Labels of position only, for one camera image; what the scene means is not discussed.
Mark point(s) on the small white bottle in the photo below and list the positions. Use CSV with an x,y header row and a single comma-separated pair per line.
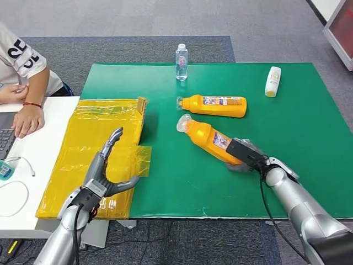
x,y
273,82

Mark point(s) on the white table foot bracket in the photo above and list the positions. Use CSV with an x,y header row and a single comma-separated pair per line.
x,y
127,223

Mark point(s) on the person's right hand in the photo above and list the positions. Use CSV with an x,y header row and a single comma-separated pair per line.
x,y
12,93

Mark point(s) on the dark laptop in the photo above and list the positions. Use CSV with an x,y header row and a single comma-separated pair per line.
x,y
5,139

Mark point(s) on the black power adapter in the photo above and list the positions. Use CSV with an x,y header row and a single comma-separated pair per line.
x,y
84,247

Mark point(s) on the white framed red panel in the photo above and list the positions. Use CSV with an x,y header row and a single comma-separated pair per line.
x,y
342,33

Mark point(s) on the green table mat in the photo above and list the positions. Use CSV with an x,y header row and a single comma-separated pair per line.
x,y
275,146

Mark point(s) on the dark grey floor carpet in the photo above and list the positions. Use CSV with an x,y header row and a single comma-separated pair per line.
x,y
110,51

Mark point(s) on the person's left hand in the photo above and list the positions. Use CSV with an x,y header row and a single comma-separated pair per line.
x,y
27,120

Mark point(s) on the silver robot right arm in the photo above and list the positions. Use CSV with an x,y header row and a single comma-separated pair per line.
x,y
303,208

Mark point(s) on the person's hand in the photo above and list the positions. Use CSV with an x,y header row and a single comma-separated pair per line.
x,y
27,120
12,93

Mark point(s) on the black power strip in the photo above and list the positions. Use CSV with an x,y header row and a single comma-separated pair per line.
x,y
12,247

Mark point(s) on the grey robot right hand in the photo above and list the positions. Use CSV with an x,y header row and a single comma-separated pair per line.
x,y
256,148

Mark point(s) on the yellow film wrapped cardboard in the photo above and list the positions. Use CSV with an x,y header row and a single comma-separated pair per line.
x,y
82,146

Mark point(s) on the person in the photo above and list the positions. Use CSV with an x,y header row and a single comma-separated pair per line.
x,y
16,55

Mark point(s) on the person's left forearm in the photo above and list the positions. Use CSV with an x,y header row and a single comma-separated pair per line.
x,y
38,86

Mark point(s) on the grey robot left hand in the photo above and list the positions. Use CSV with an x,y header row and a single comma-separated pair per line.
x,y
97,164

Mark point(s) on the white table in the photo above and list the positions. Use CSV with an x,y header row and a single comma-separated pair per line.
x,y
41,146

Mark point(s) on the teal device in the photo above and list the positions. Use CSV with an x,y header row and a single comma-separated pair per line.
x,y
5,171

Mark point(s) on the clear water bottle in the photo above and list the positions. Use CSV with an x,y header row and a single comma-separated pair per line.
x,y
182,62

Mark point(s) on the orange bottle with clear cap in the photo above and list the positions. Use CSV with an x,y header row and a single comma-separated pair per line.
x,y
204,137
215,108

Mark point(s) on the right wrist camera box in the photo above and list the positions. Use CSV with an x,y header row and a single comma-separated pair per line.
x,y
245,153

